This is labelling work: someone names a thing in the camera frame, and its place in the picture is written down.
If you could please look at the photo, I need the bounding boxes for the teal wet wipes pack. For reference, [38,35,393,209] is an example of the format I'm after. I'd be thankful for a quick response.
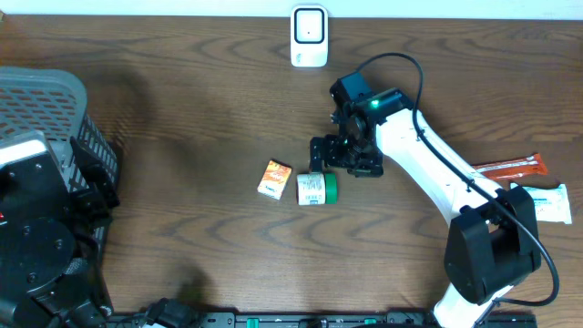
[523,184,572,225]

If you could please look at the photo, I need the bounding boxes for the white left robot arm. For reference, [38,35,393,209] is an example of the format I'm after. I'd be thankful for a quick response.
[1,131,119,327]

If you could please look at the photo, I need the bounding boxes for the green lid jar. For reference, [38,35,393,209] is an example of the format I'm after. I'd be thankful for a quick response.
[296,173,338,206]

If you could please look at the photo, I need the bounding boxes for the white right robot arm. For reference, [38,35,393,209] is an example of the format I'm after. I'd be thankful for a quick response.
[311,73,541,327]

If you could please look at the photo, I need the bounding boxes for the white barcode scanner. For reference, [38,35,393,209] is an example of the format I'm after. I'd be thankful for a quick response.
[290,5,329,67]

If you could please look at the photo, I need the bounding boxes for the orange small box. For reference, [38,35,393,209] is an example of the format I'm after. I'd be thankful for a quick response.
[257,160,292,200]

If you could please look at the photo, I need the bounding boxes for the red chocolate bar wrapper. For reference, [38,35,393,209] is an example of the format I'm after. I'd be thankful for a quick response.
[473,153,548,180]

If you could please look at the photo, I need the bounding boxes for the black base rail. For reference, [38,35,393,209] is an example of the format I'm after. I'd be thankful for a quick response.
[107,298,538,328]

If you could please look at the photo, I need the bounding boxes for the grey plastic basket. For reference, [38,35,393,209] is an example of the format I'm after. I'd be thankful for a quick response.
[0,66,120,256]

